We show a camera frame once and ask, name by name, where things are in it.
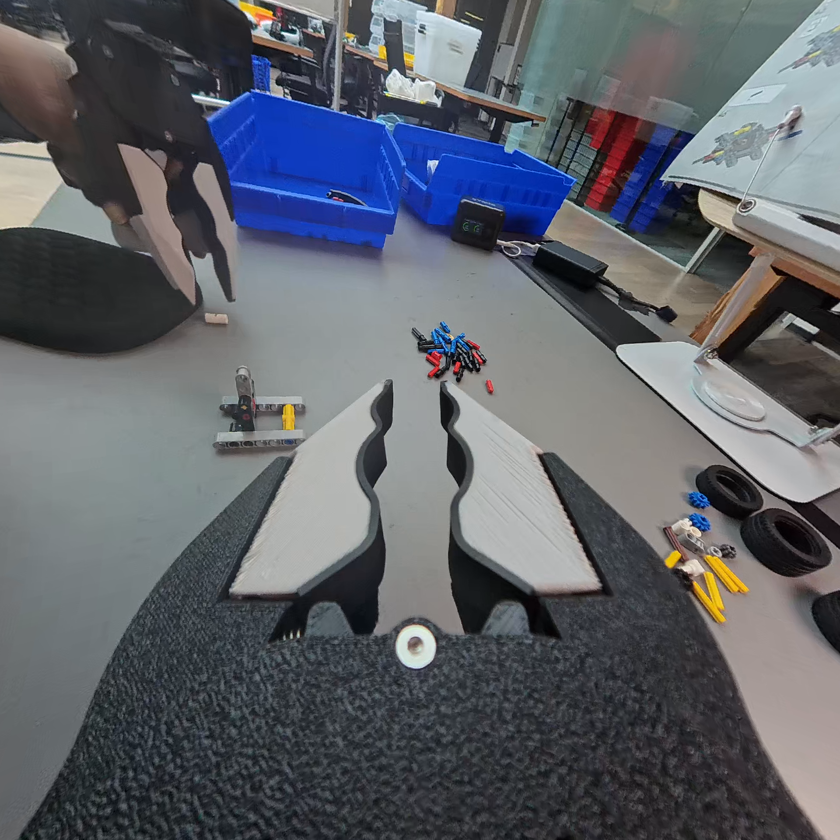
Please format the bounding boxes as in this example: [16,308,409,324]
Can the toy building instruction booklet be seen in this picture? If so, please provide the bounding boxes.
[659,0,840,221]

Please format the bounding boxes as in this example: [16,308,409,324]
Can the toy beam assembly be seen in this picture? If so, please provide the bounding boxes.
[213,365,308,454]

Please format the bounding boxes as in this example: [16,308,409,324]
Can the black padded cushion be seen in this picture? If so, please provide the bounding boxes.
[0,226,204,355]

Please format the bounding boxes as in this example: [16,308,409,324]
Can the large blue storage bin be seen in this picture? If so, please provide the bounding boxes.
[206,91,406,249]

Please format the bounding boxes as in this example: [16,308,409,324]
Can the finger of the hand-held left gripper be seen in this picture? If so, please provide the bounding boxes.
[165,156,238,303]
[118,143,203,307]

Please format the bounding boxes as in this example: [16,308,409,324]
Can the black cable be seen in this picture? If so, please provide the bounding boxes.
[594,276,678,324]

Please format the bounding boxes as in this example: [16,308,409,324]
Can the pile of small connector pins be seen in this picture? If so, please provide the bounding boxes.
[412,320,488,383]

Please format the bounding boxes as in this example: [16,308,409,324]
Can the white printed parts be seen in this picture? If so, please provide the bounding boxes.
[384,67,439,102]

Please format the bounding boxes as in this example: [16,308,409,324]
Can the black power adapter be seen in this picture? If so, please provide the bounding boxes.
[532,241,610,290]

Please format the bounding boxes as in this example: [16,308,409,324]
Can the white storage box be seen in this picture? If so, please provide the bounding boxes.
[415,10,484,88]

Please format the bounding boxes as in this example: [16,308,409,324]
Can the stack of red and blue bins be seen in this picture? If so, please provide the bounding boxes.
[577,98,698,235]

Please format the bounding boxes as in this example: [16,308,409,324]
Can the black desk strip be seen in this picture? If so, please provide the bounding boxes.
[502,252,667,349]

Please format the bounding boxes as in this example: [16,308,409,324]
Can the black toy tire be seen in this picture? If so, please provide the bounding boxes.
[696,465,764,519]
[740,508,833,578]
[810,591,840,651]

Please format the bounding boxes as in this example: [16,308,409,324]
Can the black device with green display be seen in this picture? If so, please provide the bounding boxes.
[451,197,506,252]

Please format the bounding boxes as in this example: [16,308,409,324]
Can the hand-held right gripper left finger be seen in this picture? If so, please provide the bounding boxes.
[230,379,396,636]

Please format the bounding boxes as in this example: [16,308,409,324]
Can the background wooden table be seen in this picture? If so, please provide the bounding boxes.
[344,42,547,132]

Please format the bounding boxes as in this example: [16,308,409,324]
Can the white book stand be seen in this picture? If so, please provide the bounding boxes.
[617,105,840,505]

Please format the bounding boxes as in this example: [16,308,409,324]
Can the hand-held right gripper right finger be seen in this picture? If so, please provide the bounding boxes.
[440,381,605,634]

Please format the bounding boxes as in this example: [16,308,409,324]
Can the person's left hand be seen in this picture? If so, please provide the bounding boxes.
[0,23,83,161]

